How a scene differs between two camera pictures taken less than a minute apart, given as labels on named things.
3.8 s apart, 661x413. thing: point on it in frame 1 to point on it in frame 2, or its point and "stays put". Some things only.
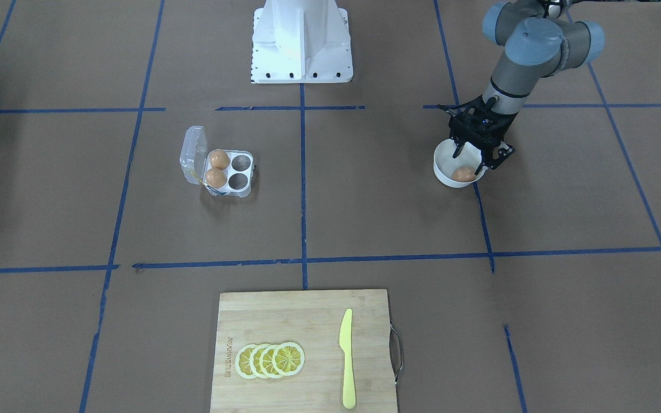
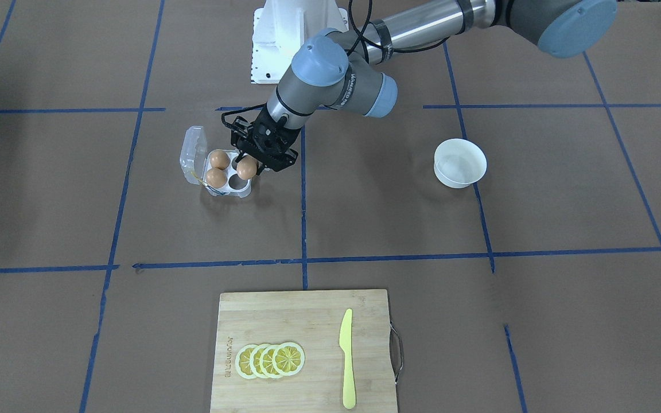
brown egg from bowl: (463, 174) to (247, 167)
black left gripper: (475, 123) to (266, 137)
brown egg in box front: (216, 178) stays put
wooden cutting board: (312, 320) stays put
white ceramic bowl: (460, 171) stays put
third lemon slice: (266, 362) stays put
